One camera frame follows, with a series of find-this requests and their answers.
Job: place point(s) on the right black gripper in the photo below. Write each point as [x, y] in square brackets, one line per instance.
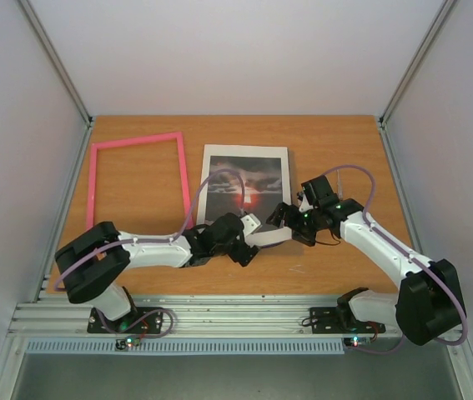
[293, 222]

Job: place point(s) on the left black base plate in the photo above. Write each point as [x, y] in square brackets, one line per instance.
[140, 320]

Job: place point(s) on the white mat board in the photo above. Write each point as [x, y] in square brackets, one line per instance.
[261, 238]

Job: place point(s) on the aluminium corner post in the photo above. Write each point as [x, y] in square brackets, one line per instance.
[436, 25]
[41, 34]

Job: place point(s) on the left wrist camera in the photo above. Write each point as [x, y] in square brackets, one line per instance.
[251, 224]

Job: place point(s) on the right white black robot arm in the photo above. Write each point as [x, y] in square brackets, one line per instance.
[429, 301]

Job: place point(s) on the pink picture frame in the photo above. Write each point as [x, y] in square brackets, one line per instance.
[134, 141]

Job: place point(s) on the right small circuit board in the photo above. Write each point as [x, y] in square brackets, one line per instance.
[357, 341]

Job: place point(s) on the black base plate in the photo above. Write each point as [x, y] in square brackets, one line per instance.
[328, 320]
[140, 320]

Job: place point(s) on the left small circuit board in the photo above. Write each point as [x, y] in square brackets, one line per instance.
[127, 343]

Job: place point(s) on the aluminium rail base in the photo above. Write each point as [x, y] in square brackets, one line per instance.
[197, 316]

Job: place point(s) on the left aluminium corner post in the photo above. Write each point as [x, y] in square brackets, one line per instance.
[41, 34]

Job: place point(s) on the small circuit board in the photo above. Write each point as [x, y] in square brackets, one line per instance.
[357, 341]
[127, 343]

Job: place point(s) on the grey slotted cable duct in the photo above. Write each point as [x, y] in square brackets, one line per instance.
[187, 346]

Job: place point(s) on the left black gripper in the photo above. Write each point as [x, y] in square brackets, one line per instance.
[239, 256]

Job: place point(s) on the sunset landscape photo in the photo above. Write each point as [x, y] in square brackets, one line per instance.
[252, 182]

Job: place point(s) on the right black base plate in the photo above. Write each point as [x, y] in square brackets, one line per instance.
[328, 320]

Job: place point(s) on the right aluminium corner post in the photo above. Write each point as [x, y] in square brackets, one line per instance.
[436, 25]

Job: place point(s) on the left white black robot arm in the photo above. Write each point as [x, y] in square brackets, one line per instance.
[90, 265]

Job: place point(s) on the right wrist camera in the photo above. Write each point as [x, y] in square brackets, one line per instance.
[304, 205]

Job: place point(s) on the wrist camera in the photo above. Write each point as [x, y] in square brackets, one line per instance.
[304, 205]
[251, 224]

